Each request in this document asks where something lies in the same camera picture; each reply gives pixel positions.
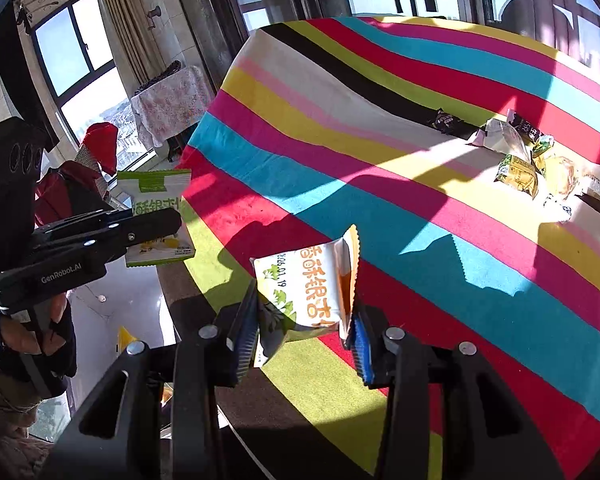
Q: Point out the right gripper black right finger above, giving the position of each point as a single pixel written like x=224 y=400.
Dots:
x=449 y=413

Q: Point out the person's left hand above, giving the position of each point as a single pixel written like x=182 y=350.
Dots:
x=59 y=347

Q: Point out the orange white lemon snack packet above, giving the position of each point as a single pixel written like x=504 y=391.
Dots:
x=306 y=293

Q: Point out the small black candy packet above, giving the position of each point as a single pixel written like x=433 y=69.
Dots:
x=451 y=125

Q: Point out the green white ginkgo snack packet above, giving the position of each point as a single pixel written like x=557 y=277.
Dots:
x=150 y=191

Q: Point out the white bun packet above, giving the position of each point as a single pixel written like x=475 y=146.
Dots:
x=589 y=181

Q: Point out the dark chocolate snack packet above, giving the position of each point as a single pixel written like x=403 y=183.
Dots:
x=529 y=133

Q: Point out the side table with floral cloth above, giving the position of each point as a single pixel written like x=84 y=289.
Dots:
x=169 y=106

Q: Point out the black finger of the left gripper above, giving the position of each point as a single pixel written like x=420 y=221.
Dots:
x=113 y=241
x=82 y=223

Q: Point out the small white barcode packet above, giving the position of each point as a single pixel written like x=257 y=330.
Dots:
x=555 y=209

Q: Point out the red jacket on chair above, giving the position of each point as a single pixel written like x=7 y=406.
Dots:
x=77 y=186

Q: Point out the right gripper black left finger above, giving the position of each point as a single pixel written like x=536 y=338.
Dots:
x=116 y=432

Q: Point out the green yellow garlic pea packet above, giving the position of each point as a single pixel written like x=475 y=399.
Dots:
x=517 y=173

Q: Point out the white pastry packet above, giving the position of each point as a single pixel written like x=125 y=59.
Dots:
x=500 y=137

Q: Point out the striped colourful tablecloth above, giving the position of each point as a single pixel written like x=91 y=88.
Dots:
x=325 y=123

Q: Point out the yellow cake packet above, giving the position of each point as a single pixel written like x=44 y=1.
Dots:
x=560 y=175

